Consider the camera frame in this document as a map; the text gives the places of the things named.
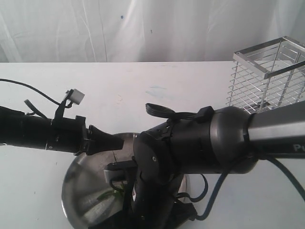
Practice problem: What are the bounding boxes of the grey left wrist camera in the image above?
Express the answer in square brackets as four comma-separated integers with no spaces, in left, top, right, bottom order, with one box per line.
[64,89,85,105]

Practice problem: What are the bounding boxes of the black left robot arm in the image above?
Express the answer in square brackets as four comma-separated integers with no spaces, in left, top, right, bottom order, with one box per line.
[0,107,124,156]

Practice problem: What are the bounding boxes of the white backdrop curtain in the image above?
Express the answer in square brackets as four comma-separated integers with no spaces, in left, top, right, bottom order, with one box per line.
[0,0,305,62]

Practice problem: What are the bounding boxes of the green round object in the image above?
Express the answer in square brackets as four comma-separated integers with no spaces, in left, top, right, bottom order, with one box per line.
[96,183,125,201]

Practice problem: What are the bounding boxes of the round stainless steel plate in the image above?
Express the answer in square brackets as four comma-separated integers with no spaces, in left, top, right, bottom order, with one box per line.
[61,133,187,229]

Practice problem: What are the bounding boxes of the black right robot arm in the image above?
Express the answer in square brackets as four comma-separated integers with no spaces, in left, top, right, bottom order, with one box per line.
[129,102,305,229]

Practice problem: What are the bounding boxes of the chrome wire utensil basket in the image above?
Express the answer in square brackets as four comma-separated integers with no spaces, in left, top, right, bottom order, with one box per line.
[226,36,305,114]

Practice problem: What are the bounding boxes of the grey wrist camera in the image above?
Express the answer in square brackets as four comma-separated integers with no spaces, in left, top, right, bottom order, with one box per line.
[64,89,85,105]
[104,160,138,183]

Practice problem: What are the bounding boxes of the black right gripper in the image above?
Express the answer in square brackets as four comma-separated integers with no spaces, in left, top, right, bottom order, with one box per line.
[166,191,197,229]

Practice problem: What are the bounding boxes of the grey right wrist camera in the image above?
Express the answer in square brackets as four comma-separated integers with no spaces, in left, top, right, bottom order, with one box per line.
[104,160,138,183]

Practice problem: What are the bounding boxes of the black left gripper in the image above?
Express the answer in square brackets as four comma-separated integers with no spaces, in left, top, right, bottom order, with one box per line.
[46,116,124,155]

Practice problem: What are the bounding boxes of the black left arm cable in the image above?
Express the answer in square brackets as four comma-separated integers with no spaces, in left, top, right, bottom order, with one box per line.
[0,78,72,120]

